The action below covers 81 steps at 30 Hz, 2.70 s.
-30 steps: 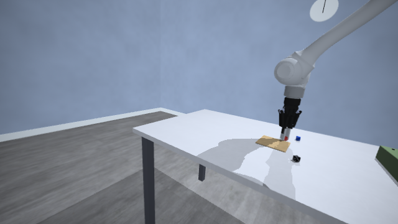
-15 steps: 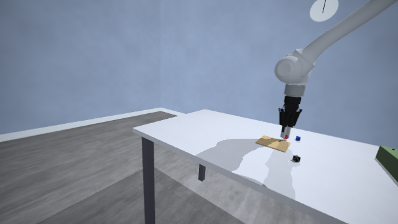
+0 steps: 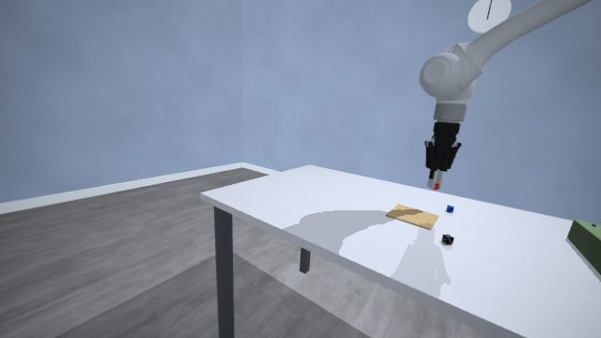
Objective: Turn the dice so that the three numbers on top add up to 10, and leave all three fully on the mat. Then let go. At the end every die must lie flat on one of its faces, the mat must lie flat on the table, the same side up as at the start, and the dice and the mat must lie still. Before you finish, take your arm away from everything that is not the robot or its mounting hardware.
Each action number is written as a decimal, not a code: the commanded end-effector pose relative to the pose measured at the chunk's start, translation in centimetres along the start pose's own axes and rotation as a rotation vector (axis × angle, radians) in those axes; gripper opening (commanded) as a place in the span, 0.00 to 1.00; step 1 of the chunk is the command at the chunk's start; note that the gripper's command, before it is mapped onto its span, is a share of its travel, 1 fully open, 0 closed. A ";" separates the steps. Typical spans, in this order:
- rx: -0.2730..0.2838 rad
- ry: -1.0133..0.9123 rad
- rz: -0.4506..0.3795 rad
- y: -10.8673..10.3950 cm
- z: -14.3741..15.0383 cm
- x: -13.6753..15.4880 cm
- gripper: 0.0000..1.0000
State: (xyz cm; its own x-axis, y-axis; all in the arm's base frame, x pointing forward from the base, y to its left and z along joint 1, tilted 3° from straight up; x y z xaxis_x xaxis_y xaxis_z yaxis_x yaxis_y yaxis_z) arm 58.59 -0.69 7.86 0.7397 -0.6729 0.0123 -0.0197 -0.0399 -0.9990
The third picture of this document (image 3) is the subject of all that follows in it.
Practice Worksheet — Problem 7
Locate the black die with white pips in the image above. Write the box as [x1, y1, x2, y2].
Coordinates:
[441, 235, 454, 244]

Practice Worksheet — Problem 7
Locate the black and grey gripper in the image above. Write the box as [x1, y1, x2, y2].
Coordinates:
[424, 122, 462, 189]

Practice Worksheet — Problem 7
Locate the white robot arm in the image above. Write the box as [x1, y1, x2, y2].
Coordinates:
[419, 0, 592, 123]

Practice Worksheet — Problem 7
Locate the tan flat mat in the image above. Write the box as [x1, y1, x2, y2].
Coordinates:
[386, 204, 439, 230]

